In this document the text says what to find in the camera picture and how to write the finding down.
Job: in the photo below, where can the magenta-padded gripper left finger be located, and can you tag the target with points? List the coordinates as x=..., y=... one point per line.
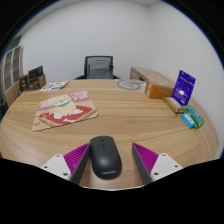
x=77, y=158

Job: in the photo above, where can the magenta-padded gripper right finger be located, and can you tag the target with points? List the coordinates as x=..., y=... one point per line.
x=146, y=158

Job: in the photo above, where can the black computer mouse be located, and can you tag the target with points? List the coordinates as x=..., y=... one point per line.
x=105, y=156

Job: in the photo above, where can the cartoon dog print mouse pad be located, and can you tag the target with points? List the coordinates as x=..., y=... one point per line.
x=65, y=110

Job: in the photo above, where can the small blue box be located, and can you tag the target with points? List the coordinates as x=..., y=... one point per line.
x=188, y=120

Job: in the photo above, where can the small yellow box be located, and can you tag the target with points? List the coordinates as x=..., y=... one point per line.
x=173, y=104

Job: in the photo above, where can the green flat box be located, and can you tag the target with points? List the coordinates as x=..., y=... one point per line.
x=195, y=116

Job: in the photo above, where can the orange-brown box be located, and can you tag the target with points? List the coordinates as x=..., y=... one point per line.
x=159, y=91

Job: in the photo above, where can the grey swirl print mat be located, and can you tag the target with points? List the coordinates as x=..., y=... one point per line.
x=130, y=85

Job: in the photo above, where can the white green leaflet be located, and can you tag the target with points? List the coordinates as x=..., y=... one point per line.
x=54, y=85

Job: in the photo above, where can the purple standing card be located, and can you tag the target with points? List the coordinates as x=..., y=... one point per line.
x=184, y=87

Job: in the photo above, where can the dark stacked boxes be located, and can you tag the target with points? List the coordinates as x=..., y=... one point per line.
x=33, y=79

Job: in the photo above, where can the black mesh office chair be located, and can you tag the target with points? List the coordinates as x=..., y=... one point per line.
x=98, y=68

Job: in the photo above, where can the wooden shelf unit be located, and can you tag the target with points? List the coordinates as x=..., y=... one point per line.
x=11, y=71

